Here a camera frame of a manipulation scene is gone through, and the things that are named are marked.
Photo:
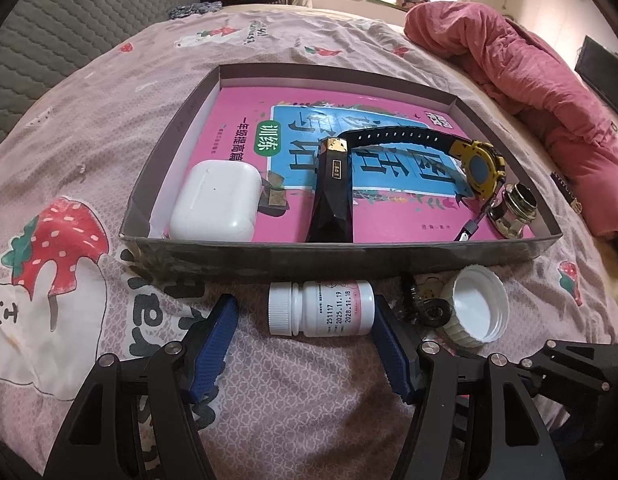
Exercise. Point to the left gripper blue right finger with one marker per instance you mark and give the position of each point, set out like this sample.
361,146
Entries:
397,343

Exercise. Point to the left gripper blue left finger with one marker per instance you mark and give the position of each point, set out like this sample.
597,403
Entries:
207,344

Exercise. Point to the white pill bottle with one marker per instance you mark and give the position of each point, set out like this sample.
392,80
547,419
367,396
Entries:
321,309

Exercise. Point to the white ribbed jar lid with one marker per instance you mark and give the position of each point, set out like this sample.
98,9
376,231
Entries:
479,307

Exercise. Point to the black faceted tube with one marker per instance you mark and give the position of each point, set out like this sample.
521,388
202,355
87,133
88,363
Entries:
331,218

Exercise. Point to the yellow and black wristwatch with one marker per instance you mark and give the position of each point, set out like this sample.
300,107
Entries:
483,165

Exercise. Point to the shallow grey cardboard box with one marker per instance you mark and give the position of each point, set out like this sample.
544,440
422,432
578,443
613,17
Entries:
334,261

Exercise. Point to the white earbuds case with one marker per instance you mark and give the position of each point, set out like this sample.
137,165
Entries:
218,202

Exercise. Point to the small bronze binder clip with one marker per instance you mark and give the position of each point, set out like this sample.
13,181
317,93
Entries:
273,201

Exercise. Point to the brass metal fitting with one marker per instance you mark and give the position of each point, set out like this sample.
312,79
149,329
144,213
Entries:
516,209

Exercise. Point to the black labelled box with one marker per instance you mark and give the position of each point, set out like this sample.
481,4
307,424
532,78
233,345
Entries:
566,192

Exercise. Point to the red crumpled duvet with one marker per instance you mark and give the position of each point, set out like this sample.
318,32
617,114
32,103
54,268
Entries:
526,77

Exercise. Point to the grey quilted headboard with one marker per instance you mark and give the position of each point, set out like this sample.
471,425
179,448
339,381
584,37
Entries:
42,42

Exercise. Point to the black wall television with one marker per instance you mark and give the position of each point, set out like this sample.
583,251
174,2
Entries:
598,68

